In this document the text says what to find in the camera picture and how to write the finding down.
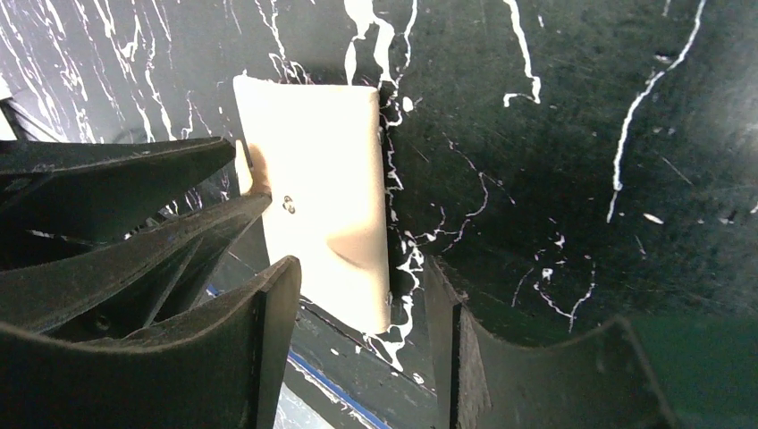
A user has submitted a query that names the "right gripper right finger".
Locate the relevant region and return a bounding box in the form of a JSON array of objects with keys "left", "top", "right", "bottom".
[{"left": 424, "top": 258, "right": 676, "bottom": 428}]

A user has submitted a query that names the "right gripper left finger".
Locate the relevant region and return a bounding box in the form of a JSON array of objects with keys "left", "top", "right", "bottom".
[{"left": 1, "top": 256, "right": 301, "bottom": 428}]

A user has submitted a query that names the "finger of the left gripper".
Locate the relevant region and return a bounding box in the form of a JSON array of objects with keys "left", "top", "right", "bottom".
[
  {"left": 1, "top": 194, "right": 272, "bottom": 333},
  {"left": 1, "top": 137, "right": 235, "bottom": 270}
]

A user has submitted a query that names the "beige leather card holder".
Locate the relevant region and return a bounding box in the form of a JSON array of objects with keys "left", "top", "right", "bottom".
[{"left": 232, "top": 75, "right": 392, "bottom": 334}]

